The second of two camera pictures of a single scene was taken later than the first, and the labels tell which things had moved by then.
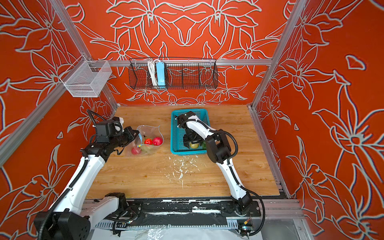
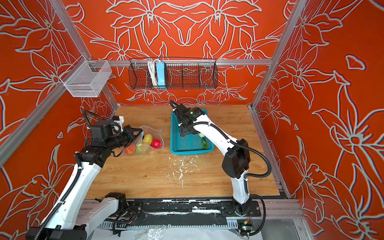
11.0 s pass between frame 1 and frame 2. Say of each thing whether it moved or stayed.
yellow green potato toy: moved
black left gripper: stayed
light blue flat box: stayed
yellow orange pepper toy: moved
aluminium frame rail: stayed
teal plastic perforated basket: stayed
